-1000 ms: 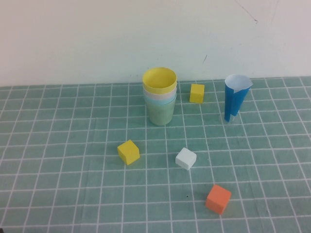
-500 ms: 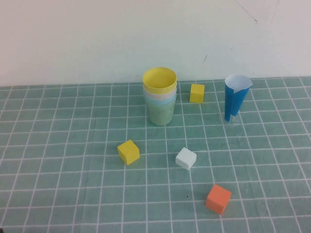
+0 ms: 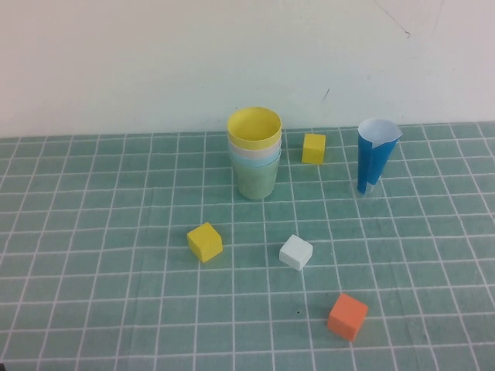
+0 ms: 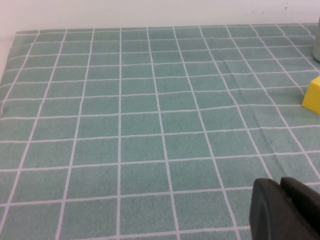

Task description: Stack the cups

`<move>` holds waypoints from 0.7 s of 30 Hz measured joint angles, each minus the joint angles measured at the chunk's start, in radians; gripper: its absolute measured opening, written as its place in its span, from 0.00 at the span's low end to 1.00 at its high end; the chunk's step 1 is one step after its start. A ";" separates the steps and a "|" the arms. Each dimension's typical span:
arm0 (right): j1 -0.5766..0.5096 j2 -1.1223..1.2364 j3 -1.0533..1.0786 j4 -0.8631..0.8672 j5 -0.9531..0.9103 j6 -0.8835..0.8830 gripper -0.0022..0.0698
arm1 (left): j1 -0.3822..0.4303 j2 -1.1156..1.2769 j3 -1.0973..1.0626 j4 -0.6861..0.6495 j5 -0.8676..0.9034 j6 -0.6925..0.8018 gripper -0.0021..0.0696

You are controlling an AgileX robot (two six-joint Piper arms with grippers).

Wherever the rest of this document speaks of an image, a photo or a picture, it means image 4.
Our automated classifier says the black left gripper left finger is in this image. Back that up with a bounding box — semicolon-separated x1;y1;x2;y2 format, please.
249;178;316;240

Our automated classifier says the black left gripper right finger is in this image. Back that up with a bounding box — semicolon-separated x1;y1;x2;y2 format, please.
279;177;320;240

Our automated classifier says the yellow foam cube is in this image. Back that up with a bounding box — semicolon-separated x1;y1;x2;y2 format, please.
301;75;320;113

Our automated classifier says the green checked tablecloth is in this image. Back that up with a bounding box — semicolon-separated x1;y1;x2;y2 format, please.
0;23;320;240

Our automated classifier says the light green plastic cup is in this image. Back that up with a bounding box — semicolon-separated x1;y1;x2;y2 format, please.
311;18;320;63

